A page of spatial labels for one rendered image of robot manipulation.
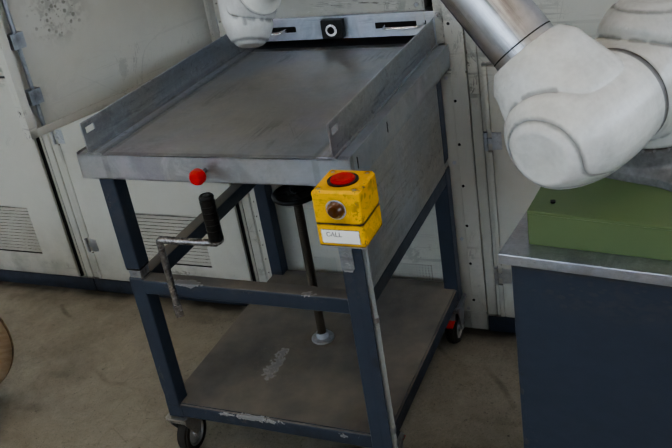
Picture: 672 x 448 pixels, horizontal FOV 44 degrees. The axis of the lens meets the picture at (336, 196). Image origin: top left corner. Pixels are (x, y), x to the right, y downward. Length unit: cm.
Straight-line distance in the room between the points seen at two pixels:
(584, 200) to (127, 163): 91
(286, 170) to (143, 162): 32
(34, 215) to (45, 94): 105
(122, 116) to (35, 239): 129
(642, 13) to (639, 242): 33
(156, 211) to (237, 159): 113
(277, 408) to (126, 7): 104
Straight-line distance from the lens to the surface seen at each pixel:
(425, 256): 237
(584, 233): 132
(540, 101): 114
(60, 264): 309
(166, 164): 169
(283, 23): 227
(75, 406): 254
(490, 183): 221
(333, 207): 125
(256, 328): 230
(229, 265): 265
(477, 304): 241
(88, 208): 286
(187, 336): 267
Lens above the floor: 143
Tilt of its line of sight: 25 degrees down
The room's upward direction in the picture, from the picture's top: 10 degrees counter-clockwise
